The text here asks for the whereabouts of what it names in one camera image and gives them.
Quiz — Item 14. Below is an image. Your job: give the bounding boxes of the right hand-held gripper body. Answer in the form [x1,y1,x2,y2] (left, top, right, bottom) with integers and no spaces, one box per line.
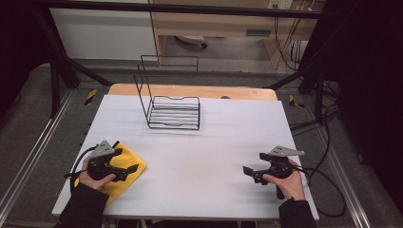
[253,145,306,200]

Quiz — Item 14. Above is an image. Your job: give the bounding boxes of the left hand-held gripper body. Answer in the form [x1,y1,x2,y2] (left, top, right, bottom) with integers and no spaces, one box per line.
[86,140,128,183]

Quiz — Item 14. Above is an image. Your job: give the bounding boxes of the yellow cloth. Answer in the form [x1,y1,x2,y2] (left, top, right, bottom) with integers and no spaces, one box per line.
[73,141,148,206]

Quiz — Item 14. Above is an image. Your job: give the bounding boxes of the person's right hand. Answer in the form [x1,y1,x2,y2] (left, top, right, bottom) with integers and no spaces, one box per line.
[261,158,307,201]

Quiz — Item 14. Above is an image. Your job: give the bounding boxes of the person's left hand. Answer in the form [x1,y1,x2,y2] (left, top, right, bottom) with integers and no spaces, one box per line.
[78,157,117,191]

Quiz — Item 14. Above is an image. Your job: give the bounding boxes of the yellow black floor tape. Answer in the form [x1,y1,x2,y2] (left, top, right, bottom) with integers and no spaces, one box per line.
[288,94,306,109]
[84,88,99,107]

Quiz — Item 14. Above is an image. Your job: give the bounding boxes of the wooden table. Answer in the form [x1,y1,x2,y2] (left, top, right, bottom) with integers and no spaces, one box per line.
[107,83,278,102]

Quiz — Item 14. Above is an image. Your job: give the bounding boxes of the white cabinet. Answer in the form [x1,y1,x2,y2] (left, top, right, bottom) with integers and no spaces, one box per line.
[48,0,159,62]

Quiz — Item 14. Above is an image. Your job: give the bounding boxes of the dark curtain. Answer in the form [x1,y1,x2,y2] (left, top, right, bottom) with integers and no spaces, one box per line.
[303,0,403,208]

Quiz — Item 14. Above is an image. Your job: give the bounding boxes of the white chair base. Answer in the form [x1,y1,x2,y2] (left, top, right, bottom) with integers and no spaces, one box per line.
[173,34,209,49]

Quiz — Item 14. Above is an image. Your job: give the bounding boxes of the light wooden desk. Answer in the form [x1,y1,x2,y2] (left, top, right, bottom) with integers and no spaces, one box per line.
[147,0,327,67]

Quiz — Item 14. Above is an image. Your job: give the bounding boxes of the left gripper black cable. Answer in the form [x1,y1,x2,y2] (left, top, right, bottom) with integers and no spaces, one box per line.
[64,145,97,192]

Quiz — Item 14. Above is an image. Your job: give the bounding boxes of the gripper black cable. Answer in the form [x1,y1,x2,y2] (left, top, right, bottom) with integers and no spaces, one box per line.
[64,145,97,192]
[293,164,347,219]

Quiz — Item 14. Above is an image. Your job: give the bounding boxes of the black wire rack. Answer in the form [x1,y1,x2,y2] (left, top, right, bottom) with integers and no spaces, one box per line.
[133,54,202,131]

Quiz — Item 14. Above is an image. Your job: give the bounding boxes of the aluminium floor rail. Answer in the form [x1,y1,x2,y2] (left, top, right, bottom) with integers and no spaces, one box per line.
[316,126,373,228]
[0,89,76,217]

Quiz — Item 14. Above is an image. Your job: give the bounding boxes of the black floor cables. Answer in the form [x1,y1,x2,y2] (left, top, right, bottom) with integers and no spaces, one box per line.
[288,80,341,180]

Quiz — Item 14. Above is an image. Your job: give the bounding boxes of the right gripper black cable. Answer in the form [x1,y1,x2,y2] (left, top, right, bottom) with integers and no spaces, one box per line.
[293,164,347,219]

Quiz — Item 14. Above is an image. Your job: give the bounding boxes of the hanging desk cables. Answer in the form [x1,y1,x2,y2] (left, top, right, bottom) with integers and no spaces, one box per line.
[273,0,316,73]

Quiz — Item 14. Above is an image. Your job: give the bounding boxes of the white wall socket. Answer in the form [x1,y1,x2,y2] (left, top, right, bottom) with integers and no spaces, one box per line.
[267,0,294,10]

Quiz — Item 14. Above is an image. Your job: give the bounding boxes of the black metal frame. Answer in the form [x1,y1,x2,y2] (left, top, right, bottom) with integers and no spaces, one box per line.
[30,0,337,125]

